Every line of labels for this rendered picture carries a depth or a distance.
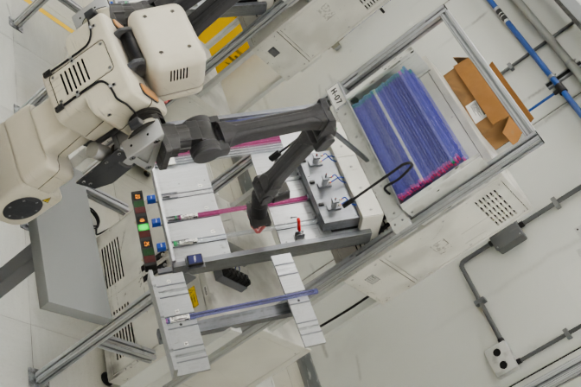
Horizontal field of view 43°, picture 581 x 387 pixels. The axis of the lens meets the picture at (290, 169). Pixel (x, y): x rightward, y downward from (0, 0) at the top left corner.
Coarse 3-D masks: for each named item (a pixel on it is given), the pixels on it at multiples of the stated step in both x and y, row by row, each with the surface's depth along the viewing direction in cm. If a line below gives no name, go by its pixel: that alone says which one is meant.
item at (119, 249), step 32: (128, 224) 319; (224, 224) 319; (128, 256) 310; (160, 256) 300; (128, 288) 301; (192, 288) 279; (224, 288) 284; (256, 288) 307; (160, 352) 280; (256, 352) 302; (288, 352) 310; (192, 384) 306; (224, 384) 314; (256, 384) 323
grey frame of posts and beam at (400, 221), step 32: (416, 32) 294; (384, 64) 301; (352, 128) 289; (96, 160) 299; (512, 160) 246; (384, 192) 266; (416, 224) 258; (352, 256) 267; (320, 288) 271; (128, 320) 251; (64, 352) 260
